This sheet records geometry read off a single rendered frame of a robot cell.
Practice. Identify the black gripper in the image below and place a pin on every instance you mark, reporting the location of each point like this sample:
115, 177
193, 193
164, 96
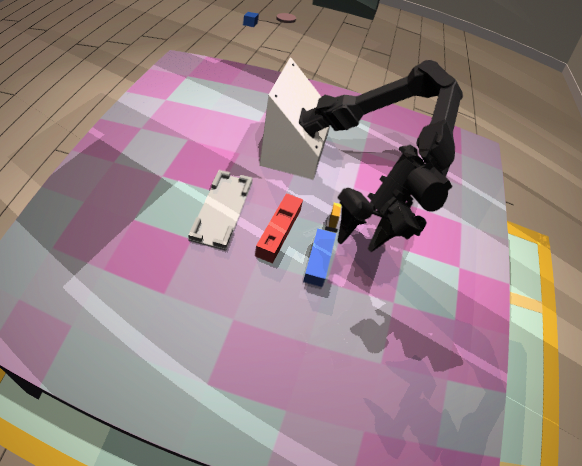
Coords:
356, 209

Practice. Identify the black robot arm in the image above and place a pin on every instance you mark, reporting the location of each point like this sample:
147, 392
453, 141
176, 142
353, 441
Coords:
426, 182

